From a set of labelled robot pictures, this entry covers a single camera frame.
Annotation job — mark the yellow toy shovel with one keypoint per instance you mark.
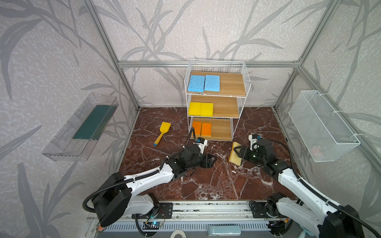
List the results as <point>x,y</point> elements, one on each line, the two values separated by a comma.
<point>164,128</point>

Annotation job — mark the yellow foam sponge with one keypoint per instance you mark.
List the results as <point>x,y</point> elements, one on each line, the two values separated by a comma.
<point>194,109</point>
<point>206,110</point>

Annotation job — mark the blue cellulose sponge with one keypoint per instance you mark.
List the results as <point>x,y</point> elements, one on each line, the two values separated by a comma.
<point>196,83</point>
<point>212,83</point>

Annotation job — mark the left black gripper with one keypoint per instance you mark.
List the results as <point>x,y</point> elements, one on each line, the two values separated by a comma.
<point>204,159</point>

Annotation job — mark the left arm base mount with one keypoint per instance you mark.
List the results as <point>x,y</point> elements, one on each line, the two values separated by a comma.
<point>162,210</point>

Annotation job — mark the white wire wall basket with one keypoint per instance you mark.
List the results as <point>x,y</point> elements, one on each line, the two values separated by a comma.
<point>324,132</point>

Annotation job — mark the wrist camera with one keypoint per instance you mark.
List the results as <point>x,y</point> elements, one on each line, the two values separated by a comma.
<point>254,138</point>
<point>201,143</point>

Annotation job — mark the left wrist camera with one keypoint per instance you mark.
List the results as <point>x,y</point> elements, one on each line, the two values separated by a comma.
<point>201,143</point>

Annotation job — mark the white wire wooden shelf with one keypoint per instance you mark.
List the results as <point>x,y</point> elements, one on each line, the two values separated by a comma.
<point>228,103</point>

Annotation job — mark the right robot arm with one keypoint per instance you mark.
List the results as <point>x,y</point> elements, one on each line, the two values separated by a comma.
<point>318,214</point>

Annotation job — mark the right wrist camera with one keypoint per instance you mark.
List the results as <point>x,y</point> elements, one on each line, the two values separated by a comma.
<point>254,138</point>

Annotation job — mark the green circuit board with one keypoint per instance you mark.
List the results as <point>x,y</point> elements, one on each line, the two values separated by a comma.
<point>153,225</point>

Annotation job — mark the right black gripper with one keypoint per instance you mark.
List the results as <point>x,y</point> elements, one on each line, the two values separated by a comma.
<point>246,152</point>

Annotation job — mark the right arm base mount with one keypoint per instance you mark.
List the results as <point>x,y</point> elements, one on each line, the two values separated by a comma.
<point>261,210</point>

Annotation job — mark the beige orange scrub sponge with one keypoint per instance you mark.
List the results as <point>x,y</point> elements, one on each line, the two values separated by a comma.
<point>197,127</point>

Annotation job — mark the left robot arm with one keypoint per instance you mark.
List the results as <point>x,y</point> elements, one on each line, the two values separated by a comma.
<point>123,195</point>

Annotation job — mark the clear plastic wall tray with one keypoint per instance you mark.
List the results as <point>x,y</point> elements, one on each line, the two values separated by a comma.
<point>76,140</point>

